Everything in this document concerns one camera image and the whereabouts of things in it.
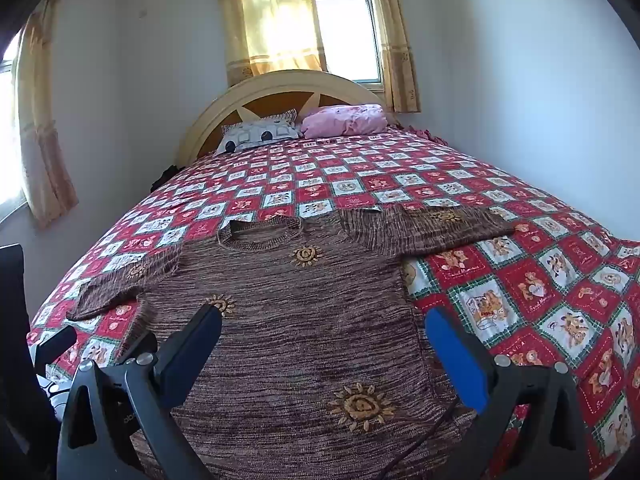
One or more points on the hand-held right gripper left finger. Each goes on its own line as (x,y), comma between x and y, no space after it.
(197,347)

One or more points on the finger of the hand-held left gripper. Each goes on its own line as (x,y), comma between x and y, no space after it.
(55,341)

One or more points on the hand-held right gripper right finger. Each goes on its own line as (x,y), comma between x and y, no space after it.
(457,360)

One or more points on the brown knitted sweater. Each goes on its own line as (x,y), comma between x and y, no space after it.
(295,330)

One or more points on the red checked printed bedspread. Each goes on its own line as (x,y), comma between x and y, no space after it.
(540,280)

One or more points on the dark cloth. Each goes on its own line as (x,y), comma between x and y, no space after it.
(164,179)

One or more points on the yellow curtain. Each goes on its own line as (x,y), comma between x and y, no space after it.
(270,20)
(397,45)
(45,135)

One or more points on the window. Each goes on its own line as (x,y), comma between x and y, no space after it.
(7,125)
(350,35)

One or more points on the grey patterned pillow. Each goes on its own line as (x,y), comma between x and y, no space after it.
(260,132)

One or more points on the pink ruffled cloth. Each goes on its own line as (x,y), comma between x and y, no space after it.
(425,133)

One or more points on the pink pillow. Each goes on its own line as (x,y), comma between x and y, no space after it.
(345,120)

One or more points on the cream wooden headboard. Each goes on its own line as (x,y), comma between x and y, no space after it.
(280,82)

